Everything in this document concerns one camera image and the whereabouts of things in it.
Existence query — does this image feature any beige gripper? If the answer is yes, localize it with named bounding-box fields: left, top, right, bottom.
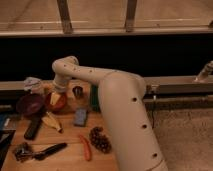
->
left=50, top=79, right=69, bottom=104

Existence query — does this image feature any red bowl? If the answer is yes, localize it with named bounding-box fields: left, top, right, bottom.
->
left=45, top=92, right=67, bottom=112

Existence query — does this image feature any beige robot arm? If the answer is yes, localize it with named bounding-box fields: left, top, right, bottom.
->
left=52, top=56, right=169, bottom=171

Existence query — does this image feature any banana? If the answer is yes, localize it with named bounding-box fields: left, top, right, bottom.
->
left=42, top=112, right=62, bottom=132

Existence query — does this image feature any small metal cup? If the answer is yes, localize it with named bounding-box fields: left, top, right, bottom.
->
left=72, top=86, right=83, bottom=99

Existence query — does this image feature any purple bowl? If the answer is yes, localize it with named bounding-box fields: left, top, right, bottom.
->
left=16, top=94, right=44, bottom=116

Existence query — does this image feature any crumpled white cloth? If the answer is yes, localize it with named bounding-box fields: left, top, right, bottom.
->
left=24, top=77, right=44, bottom=95

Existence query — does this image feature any blue sponge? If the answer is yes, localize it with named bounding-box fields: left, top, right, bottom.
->
left=73, top=108, right=87, bottom=127

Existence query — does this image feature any green plastic tray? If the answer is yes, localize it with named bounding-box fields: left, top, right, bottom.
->
left=90, top=85, right=100, bottom=112

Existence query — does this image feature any black remote control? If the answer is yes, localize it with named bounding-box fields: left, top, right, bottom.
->
left=24, top=117, right=41, bottom=140

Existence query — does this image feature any dark box at left edge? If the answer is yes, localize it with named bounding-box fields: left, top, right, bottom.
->
left=0, top=114, right=14, bottom=169

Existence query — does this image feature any crumpled foil wrapper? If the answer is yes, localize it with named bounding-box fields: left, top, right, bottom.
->
left=12, top=142, right=33, bottom=162

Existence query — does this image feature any bunch of dark grapes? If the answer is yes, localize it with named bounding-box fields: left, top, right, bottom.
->
left=89, top=127, right=112, bottom=154

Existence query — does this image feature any black handled tool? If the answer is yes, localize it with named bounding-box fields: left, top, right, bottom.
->
left=33, top=143, right=67, bottom=160

